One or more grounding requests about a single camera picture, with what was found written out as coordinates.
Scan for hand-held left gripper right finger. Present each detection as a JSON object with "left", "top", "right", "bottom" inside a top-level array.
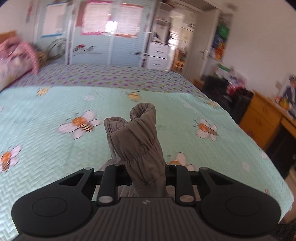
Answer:
[{"left": 165, "top": 163, "right": 233, "bottom": 206}]

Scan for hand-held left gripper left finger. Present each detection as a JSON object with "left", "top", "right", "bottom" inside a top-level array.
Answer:
[{"left": 59, "top": 164, "right": 132, "bottom": 206}]

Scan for grey hooded jacket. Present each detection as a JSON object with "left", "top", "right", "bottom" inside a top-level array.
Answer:
[{"left": 99, "top": 103, "right": 178, "bottom": 198}]

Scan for bee print quilted bedspread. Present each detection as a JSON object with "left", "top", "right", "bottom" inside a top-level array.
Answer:
[{"left": 0, "top": 64, "right": 292, "bottom": 241}]

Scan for black bag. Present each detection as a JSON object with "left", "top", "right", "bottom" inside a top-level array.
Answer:
[
  {"left": 203, "top": 75, "right": 230, "bottom": 102},
  {"left": 231, "top": 90, "right": 254, "bottom": 126}
]

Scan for wooden desk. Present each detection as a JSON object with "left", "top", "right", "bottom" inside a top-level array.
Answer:
[{"left": 239, "top": 91, "right": 296, "bottom": 177}]

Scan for pile of plastic bags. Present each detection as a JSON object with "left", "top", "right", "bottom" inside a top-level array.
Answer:
[{"left": 225, "top": 70, "right": 248, "bottom": 93}]

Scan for green and white box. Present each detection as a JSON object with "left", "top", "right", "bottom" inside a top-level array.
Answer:
[{"left": 214, "top": 65, "right": 232, "bottom": 77}]

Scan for wooden stool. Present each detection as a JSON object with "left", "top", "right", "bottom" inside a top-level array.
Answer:
[{"left": 173, "top": 50, "right": 188, "bottom": 74}]

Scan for white drawer cabinet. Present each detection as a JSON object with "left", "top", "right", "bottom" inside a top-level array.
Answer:
[{"left": 146, "top": 42, "right": 171, "bottom": 70}]

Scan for white room door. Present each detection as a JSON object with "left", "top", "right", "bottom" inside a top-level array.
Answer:
[{"left": 192, "top": 11, "right": 221, "bottom": 81}]

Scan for portrait photo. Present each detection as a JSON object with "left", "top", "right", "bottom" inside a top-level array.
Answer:
[{"left": 279, "top": 75, "right": 296, "bottom": 112}]

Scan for yellow patterned cushion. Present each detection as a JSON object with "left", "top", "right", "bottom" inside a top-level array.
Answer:
[{"left": 35, "top": 46, "right": 47, "bottom": 65}]

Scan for shelf of colourful goods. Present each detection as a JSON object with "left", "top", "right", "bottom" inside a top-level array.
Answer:
[{"left": 211, "top": 24, "right": 231, "bottom": 62}]

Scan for sliding door wardrobe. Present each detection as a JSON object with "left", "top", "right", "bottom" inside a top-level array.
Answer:
[{"left": 35, "top": 0, "right": 176, "bottom": 68}]

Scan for pink floral duvet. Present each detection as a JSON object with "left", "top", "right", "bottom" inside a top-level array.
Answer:
[{"left": 0, "top": 37, "right": 40, "bottom": 91}]

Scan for wooden headboard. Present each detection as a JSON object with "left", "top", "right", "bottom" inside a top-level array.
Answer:
[{"left": 0, "top": 31, "right": 18, "bottom": 44}]

